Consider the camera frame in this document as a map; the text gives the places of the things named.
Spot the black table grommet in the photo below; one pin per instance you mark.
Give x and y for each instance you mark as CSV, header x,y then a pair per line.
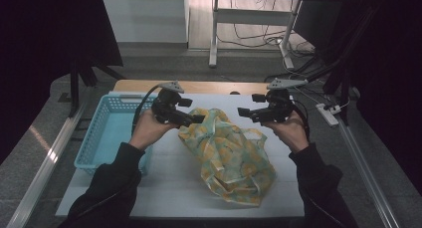
x,y
234,93

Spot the blue plastic basket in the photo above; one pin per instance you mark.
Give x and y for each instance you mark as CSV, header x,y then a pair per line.
x,y
109,135

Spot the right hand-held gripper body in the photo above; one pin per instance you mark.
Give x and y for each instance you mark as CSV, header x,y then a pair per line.
x,y
278,105

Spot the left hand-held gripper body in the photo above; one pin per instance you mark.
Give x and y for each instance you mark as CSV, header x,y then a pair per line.
x,y
166,107

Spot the person's right hand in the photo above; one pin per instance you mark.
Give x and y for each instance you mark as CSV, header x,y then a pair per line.
x,y
292,131

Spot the white table mat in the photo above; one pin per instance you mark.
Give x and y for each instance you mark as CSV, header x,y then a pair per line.
x,y
172,188

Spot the black curtain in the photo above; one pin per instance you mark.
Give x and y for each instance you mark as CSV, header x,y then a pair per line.
x,y
40,55
391,72

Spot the yellow floral fabric garment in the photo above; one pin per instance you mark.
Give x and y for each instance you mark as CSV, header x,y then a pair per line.
x,y
229,155

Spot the black stand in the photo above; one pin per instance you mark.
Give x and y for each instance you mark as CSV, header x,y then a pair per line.
x,y
345,72
78,78

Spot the aluminium rail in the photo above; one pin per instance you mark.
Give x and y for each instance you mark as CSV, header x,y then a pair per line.
x,y
46,161
365,175

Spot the person's left hand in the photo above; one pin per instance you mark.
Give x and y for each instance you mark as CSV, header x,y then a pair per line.
x,y
149,130

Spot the white power strip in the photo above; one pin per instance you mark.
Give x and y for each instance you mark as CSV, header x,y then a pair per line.
x,y
327,114

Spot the white desk frame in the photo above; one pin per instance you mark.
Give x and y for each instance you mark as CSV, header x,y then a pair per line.
x,y
252,17

